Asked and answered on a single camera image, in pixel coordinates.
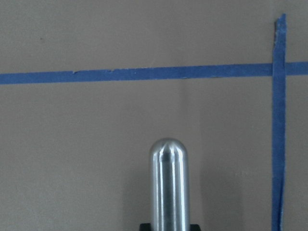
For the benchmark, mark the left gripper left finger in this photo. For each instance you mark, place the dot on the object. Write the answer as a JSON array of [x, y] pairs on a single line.
[[145, 227]]

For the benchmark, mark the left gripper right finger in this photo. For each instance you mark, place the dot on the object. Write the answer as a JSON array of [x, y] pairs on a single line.
[[194, 227]]

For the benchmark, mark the steel muddler with black cap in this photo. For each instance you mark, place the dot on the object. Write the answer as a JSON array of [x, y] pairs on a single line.
[[170, 202]]

